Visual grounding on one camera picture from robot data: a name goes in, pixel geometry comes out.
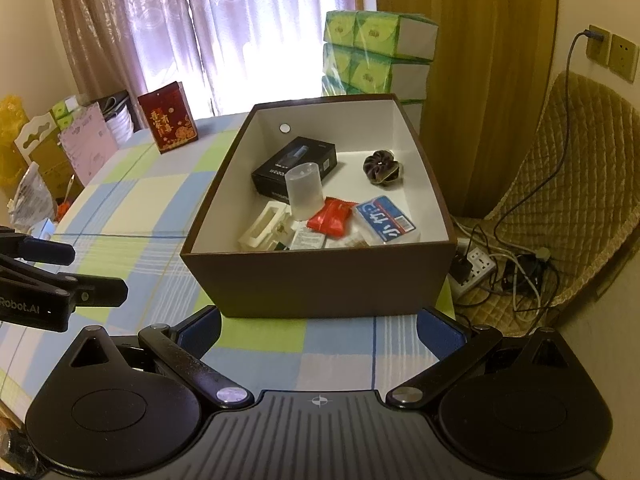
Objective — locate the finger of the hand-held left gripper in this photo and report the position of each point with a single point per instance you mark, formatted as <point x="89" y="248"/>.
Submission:
<point x="100" y="291"/>
<point x="45" y="254"/>

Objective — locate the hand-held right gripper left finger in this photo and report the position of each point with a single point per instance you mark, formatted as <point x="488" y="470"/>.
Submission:
<point x="200" y="332"/>

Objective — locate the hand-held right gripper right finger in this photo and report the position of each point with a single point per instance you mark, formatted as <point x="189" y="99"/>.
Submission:
<point x="440" y="335"/>

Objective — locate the white plastic holder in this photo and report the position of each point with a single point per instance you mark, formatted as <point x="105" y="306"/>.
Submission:
<point x="260" y="225"/>

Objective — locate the blue tissue packet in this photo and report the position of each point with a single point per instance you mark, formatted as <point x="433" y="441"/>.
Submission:
<point x="385" y="220"/>

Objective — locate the brown storage box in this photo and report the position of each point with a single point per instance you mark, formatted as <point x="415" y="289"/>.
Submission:
<point x="320" y="285"/>

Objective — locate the red snack packet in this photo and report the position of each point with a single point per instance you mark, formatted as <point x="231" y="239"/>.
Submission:
<point x="330" y="217"/>

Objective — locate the black shaver box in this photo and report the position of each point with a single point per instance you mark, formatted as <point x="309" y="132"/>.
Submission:
<point x="270" y="180"/>

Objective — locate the translucent plastic cup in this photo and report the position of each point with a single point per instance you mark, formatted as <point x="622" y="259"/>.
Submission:
<point x="304" y="190"/>

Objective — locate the dark hair scrunchie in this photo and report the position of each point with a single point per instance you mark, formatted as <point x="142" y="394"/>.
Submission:
<point x="382" y="167"/>

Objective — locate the checked tablecloth desktop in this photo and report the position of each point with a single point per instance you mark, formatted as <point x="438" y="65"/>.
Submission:
<point x="125" y="210"/>

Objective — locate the orange container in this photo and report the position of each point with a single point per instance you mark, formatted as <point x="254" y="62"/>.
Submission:
<point x="65" y="209"/>

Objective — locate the clear plastic bag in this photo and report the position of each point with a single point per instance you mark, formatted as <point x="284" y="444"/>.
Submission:
<point x="32" y="200"/>

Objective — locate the black charger plug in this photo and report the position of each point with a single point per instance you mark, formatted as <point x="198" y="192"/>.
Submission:
<point x="462" y="266"/>

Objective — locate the white power strip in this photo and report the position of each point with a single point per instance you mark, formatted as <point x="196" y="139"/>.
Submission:
<point x="477" y="267"/>

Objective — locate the cardboard box with white cutout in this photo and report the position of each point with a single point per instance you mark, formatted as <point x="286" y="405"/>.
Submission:
<point x="40" y="155"/>

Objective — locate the yellow plastic bag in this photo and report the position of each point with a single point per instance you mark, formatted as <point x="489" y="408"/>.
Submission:
<point x="11" y="135"/>

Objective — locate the green tissue boxes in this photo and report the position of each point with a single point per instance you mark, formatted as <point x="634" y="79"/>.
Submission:
<point x="67" y="107"/>

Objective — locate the white paper bag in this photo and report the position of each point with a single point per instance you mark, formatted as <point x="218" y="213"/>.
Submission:
<point x="117" y="120"/>

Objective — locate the red gift box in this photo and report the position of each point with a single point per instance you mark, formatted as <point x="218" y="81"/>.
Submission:
<point x="167" y="120"/>

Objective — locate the quilted tan chair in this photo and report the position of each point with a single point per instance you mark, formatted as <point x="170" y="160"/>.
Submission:
<point x="590" y="160"/>

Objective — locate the beige curtain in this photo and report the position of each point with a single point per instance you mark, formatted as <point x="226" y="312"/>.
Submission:
<point x="90" y="20"/>

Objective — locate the stack of green tissue packs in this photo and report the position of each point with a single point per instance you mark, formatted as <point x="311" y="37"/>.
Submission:
<point x="370" y="60"/>

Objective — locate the sheer purple curtain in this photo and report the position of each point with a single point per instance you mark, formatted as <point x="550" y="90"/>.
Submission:
<point x="240" y="25"/>

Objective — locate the wall socket with plug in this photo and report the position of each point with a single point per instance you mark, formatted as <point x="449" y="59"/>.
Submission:
<point x="599" y="47"/>

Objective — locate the empty wall socket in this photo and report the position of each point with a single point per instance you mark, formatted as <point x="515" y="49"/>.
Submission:
<point x="624" y="57"/>

